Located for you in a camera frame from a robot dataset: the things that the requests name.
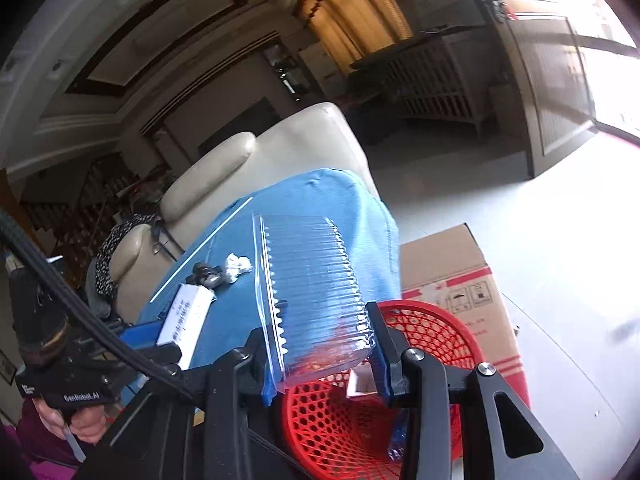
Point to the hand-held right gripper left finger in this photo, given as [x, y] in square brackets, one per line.
[267, 392]

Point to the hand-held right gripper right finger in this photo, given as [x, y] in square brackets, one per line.
[380, 372]

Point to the red plastic mesh basket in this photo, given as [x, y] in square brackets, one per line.
[440, 330]

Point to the clear ribbed plastic bag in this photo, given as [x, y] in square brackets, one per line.
[315, 280]

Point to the person's left hand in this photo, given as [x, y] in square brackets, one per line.
[82, 425]

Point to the blue plastic wrapper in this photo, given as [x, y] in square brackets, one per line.
[398, 440]

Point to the dark dotted cloth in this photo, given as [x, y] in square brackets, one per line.
[112, 250]

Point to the small white paper box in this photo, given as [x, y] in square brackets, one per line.
[185, 312]

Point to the purple clothing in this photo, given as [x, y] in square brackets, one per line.
[35, 455]

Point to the crumpled white tissue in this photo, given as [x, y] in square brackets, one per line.
[235, 266]

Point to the dark crumpled wrapper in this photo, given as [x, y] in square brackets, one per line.
[207, 275]

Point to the brown cardboard box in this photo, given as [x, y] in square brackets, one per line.
[450, 260]

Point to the wooden staircase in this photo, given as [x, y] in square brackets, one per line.
[75, 210]

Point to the thin white straw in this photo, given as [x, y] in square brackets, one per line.
[201, 250]

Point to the blue towel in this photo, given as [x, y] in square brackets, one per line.
[310, 195]

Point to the beige leather sofa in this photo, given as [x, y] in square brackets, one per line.
[310, 140]

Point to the white standing air conditioner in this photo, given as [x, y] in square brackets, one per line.
[320, 67]

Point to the brown framed door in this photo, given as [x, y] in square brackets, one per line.
[545, 85]

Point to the yellow curtains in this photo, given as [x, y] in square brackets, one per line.
[350, 15]

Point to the dark wall television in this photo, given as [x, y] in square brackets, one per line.
[240, 127]

